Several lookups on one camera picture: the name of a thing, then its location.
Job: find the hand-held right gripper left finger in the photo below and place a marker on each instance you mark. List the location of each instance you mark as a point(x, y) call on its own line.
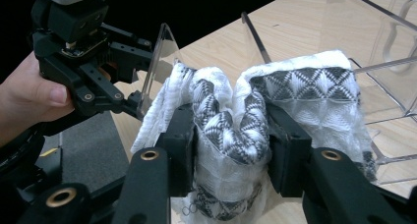
point(182, 152)

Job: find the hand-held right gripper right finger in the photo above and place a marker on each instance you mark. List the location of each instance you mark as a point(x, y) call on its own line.
point(288, 152)

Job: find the white grey patterned cloth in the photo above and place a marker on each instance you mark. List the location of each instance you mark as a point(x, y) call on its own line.
point(229, 125)

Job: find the clear acrylic organizer rack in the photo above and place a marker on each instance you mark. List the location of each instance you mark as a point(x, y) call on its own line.
point(387, 70)

